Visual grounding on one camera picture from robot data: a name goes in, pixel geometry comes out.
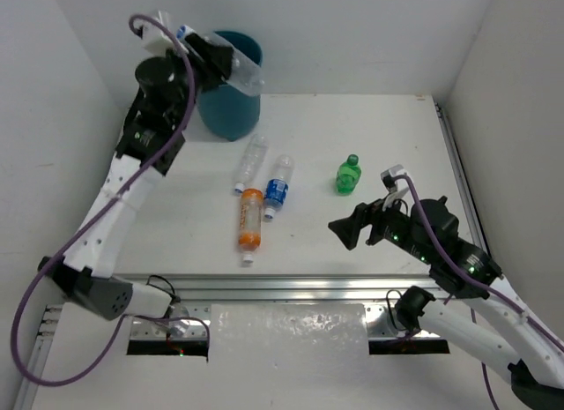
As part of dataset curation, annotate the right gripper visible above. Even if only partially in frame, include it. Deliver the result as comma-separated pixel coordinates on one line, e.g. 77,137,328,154
327,186,433,264

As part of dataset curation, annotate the clear bottle white cap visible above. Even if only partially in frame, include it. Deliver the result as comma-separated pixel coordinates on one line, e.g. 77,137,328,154
176,25,264,96

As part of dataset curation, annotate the clear bottle blue label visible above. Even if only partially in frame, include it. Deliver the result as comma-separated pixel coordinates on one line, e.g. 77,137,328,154
263,154,294,220

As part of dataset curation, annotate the orange bottle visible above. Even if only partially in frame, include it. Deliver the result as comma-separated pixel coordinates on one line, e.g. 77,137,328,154
238,189,263,265

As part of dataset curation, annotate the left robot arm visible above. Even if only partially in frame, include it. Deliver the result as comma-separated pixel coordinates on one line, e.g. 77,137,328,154
39,33,238,320

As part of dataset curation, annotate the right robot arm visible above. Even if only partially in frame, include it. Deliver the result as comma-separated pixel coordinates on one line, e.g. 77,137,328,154
328,197,563,409

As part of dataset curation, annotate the teal plastic bin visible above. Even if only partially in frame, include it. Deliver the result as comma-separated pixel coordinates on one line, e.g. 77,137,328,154
197,30,263,141

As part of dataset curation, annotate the green plastic bottle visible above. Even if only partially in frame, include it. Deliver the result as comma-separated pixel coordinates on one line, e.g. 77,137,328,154
335,154,362,195

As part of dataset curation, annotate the clear bottle blue cap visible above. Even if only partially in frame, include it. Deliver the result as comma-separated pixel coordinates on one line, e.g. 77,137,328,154
234,134,269,194

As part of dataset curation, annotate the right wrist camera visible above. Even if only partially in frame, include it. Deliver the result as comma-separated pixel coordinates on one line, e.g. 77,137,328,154
381,165,409,211

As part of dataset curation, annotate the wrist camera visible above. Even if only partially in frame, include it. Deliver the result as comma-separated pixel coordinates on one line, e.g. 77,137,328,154
140,11,173,56
381,165,409,211

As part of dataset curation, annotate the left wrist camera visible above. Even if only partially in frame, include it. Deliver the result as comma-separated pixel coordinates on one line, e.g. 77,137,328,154
140,11,173,56

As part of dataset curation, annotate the aluminium front rail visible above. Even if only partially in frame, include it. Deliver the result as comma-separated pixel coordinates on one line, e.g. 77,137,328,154
163,274,449,302

